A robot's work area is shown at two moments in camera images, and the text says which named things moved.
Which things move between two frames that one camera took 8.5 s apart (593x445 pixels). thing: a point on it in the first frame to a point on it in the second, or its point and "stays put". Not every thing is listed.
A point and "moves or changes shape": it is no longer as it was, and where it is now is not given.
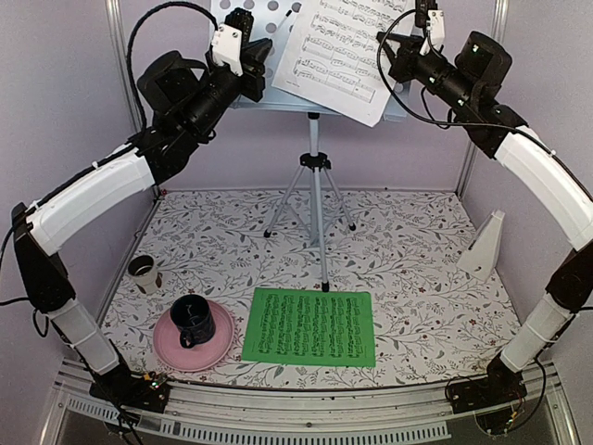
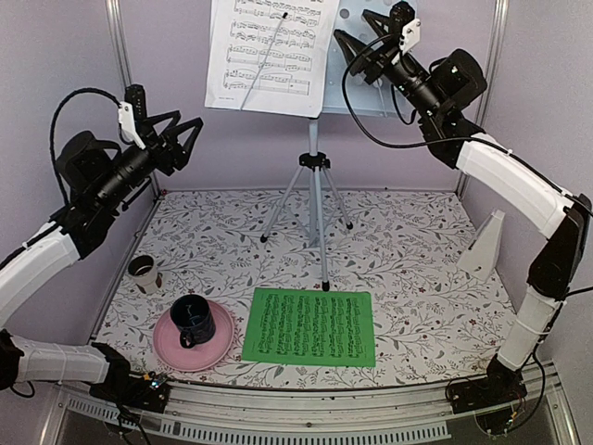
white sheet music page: x=332 y=59 moves or changes shape
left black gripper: x=254 y=54 to x=175 y=154
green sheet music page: x=309 y=326 stays put
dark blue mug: x=193 y=316 stays put
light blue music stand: x=281 y=20 to x=345 y=94
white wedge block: x=480 y=259 stays put
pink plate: x=204 y=355 stays put
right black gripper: x=401 y=64 to x=381 y=56
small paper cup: x=142 y=268 stays put
